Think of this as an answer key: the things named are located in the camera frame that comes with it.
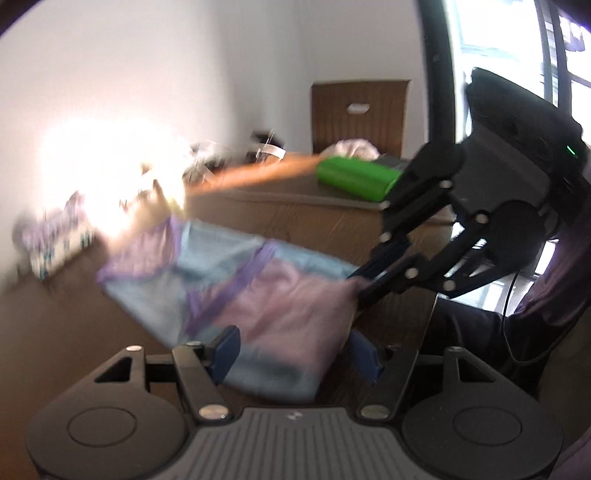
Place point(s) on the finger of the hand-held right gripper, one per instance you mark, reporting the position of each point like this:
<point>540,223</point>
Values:
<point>406,207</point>
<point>415,277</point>

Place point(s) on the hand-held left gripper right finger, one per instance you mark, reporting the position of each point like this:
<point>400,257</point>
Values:
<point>364,357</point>

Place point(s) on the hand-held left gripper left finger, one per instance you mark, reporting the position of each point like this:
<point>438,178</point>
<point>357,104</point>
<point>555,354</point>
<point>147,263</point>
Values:
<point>227,353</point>

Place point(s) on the blue pink purple mesh shirt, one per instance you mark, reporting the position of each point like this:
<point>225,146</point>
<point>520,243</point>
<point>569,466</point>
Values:
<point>277,304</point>

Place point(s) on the green plastic case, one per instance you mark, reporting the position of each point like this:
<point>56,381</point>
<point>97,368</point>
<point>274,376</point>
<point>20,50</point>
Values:
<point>355,177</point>

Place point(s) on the person's dark pants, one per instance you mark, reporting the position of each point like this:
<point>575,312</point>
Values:
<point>471,332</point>

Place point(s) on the white crumpled cloth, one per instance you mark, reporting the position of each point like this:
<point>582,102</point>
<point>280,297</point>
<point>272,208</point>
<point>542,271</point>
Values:
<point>351,147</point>

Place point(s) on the wooden chair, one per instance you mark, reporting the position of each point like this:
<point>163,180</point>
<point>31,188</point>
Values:
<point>360,120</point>

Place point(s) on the person's purple shirt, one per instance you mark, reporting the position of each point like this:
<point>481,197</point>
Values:
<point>563,286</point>

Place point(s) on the black framed window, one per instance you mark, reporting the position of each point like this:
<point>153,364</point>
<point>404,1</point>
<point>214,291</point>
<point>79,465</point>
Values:
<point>508,37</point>

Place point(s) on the white teal floral folded cloth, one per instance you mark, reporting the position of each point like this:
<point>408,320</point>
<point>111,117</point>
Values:
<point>57,258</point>

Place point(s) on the pink ruffled folded cloth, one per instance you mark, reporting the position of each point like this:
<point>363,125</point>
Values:
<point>55,221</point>

